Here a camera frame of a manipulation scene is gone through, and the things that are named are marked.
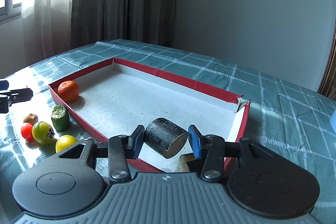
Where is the dark cylinder fruit piece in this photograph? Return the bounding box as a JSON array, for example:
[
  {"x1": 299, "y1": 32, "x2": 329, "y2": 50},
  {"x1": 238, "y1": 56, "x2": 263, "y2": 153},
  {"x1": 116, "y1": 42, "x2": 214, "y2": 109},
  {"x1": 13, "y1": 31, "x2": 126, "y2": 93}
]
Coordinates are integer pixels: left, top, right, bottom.
[{"x1": 144, "y1": 118, "x2": 189, "y2": 159}]

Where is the yellow tomato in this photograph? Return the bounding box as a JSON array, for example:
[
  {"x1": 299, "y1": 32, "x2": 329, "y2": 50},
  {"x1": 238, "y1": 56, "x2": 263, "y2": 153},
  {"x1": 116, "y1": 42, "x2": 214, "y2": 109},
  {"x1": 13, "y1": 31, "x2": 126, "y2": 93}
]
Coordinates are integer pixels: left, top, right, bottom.
[{"x1": 55, "y1": 135, "x2": 77, "y2": 153}]

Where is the brown kiwi fruit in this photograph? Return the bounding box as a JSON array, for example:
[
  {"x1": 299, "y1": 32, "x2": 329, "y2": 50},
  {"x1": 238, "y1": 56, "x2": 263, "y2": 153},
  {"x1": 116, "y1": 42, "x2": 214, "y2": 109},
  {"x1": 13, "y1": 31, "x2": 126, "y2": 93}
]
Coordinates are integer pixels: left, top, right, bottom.
[{"x1": 23, "y1": 113, "x2": 38, "y2": 126}]

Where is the red cherry tomato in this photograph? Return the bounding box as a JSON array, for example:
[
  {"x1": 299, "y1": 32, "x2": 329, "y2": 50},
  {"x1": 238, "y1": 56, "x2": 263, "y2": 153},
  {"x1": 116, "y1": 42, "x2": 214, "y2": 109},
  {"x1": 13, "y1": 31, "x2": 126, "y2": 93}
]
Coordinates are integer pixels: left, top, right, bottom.
[{"x1": 21, "y1": 123, "x2": 34, "y2": 142}]

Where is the green cucumber piece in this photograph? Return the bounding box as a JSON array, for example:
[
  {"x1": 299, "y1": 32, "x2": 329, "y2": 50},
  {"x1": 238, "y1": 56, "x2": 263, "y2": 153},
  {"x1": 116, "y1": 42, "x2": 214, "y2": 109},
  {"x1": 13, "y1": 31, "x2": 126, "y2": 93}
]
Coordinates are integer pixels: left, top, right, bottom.
[{"x1": 51, "y1": 105, "x2": 71, "y2": 132}]

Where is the orange tangerine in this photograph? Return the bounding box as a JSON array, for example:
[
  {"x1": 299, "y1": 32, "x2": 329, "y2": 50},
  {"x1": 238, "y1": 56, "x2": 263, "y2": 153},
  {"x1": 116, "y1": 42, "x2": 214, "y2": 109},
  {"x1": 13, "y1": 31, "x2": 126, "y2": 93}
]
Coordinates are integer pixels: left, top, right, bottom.
[{"x1": 57, "y1": 81, "x2": 79, "y2": 102}]

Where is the green-yellow tomato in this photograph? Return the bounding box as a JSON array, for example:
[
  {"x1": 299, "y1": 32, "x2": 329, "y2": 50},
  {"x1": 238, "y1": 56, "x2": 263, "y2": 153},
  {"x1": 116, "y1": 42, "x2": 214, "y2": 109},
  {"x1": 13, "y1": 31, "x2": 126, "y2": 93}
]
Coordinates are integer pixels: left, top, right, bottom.
[{"x1": 32, "y1": 122, "x2": 55, "y2": 145}]

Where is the red shallow cardboard tray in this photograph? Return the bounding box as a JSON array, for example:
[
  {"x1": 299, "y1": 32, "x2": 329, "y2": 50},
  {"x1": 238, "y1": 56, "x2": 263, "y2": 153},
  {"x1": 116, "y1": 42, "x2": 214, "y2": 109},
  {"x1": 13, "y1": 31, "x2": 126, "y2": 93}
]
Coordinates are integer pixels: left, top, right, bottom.
[{"x1": 48, "y1": 57, "x2": 251, "y2": 173}]

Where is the sheer pink curtain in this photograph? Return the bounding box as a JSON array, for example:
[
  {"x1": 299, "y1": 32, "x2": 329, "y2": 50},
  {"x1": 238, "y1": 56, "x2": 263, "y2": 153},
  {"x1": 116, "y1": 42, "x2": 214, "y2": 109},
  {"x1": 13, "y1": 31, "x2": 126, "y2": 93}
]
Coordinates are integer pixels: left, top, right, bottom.
[{"x1": 22, "y1": 0, "x2": 72, "y2": 64}]

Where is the teal plaid tablecloth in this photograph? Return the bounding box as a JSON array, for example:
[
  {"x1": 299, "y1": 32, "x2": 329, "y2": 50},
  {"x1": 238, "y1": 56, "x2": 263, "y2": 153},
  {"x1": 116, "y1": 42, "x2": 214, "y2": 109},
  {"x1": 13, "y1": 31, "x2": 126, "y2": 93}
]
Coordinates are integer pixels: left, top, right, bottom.
[{"x1": 1, "y1": 39, "x2": 335, "y2": 223}]

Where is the blue electric kettle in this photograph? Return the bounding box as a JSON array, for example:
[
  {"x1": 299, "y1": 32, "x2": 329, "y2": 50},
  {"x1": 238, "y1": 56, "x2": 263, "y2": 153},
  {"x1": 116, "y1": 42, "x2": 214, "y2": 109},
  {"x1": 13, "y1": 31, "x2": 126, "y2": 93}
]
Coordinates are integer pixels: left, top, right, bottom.
[{"x1": 330, "y1": 109, "x2": 336, "y2": 132}]

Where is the wooden chair back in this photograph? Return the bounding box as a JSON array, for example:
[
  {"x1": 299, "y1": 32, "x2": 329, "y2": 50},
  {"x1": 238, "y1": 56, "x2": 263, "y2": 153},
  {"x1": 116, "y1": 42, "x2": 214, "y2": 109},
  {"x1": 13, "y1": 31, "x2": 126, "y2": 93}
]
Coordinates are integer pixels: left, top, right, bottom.
[{"x1": 318, "y1": 33, "x2": 335, "y2": 97}]

